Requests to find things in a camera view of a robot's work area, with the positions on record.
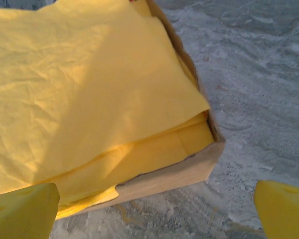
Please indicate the yellow paper napkin stack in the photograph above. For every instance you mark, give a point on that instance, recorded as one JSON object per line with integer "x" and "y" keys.
{"x": 164, "y": 149}

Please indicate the brown cardboard napkin box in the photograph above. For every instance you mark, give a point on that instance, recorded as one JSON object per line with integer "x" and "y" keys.
{"x": 177, "y": 174}

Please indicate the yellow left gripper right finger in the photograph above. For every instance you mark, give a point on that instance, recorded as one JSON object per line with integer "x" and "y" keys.
{"x": 286, "y": 214}

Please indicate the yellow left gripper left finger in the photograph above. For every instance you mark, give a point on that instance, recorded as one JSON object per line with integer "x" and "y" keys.
{"x": 22, "y": 214}

